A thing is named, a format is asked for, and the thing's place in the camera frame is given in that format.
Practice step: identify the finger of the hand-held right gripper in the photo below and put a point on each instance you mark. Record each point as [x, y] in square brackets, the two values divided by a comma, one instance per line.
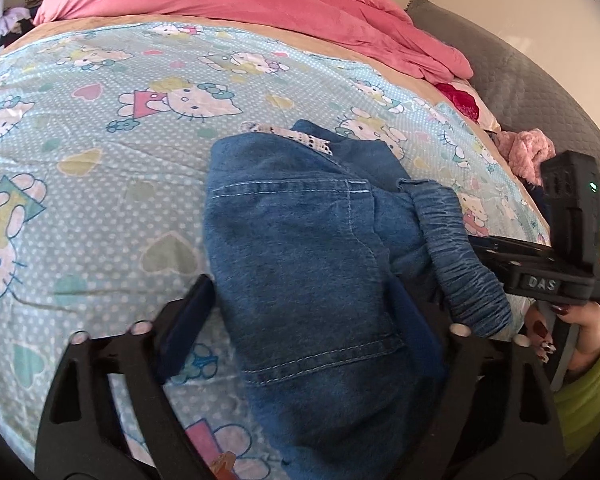
[515, 252]

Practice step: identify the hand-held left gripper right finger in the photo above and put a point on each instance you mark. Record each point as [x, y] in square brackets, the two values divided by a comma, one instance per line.
[480, 385]

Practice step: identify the pile of clothes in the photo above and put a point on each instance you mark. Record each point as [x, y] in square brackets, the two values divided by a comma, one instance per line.
[20, 20]

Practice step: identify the pink fluffy cloth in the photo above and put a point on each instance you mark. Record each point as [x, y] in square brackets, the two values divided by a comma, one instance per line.
[522, 150]

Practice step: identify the person's right forearm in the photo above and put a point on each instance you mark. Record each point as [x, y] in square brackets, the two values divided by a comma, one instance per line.
[590, 400]

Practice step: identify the person's right hand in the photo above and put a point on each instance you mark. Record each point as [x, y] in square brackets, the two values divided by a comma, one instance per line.
[587, 335]

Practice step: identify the cartoon cat printed bedsheet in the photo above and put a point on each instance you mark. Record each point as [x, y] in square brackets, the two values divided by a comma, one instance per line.
[105, 160]

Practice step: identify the grey quilted headboard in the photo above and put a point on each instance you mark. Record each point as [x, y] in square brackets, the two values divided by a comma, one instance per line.
[520, 75]

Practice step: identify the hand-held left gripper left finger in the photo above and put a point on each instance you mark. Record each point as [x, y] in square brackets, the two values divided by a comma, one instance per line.
[190, 320]

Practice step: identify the blue denim pants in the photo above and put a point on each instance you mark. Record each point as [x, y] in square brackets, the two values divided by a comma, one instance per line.
[300, 260]

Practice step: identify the red cloth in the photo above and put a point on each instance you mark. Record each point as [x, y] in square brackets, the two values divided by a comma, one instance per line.
[457, 97]

